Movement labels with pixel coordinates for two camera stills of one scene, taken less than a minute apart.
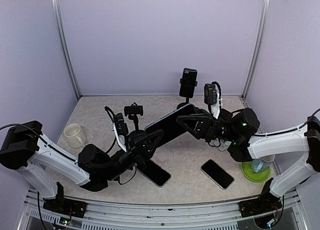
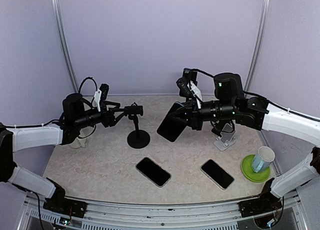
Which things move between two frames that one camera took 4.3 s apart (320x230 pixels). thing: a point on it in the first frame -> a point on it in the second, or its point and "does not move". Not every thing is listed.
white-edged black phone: (217, 174) does not move
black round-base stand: (133, 111) does not move
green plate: (253, 176) does not move
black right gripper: (201, 125) -> (192, 118)
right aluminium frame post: (260, 40) does not move
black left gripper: (138, 150) -> (110, 120)
